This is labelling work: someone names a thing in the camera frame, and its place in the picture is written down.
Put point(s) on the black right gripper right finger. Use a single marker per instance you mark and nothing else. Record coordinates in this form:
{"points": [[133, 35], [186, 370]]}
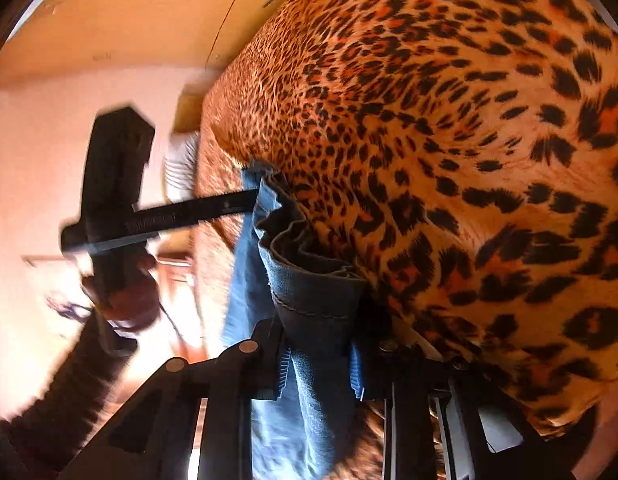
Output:
{"points": [[444, 421]]}

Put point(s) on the white radiator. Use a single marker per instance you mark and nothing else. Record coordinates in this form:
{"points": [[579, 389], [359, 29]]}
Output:
{"points": [[179, 166]]}

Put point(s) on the blue denim pants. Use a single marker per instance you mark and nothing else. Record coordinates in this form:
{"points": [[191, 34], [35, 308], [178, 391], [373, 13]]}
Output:
{"points": [[320, 427]]}

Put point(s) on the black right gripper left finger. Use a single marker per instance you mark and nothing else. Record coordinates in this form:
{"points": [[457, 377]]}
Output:
{"points": [[185, 407]]}

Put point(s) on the leopard print bedspread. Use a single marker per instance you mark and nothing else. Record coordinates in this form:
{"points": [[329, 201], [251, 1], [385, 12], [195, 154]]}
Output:
{"points": [[462, 157]]}

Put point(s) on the person's left hand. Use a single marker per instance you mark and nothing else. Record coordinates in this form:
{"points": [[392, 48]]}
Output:
{"points": [[134, 308]]}

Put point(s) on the dark left sleeve forearm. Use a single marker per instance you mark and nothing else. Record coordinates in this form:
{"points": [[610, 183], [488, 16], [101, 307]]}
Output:
{"points": [[48, 434]]}

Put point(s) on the wooden wardrobe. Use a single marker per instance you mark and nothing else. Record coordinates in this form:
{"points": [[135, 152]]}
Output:
{"points": [[60, 37]]}

